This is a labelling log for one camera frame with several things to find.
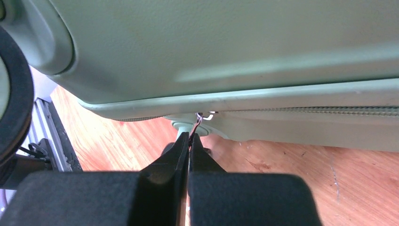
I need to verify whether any metal zipper pull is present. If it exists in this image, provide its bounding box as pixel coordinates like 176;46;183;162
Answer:
188;111;218;148

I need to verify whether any green suitcase wheel front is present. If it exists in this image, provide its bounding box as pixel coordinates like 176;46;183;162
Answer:
0;28;34;166

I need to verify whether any green suitcase blue lining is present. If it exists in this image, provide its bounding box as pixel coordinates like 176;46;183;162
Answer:
0;0;399;152

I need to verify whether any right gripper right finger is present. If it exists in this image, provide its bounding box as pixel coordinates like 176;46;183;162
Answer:
188;135;322;226

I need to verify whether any aluminium frame rail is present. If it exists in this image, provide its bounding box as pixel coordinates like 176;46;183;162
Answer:
22;98;83;172

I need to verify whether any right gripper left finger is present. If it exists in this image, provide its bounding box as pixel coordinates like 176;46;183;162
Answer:
0;132;189;226

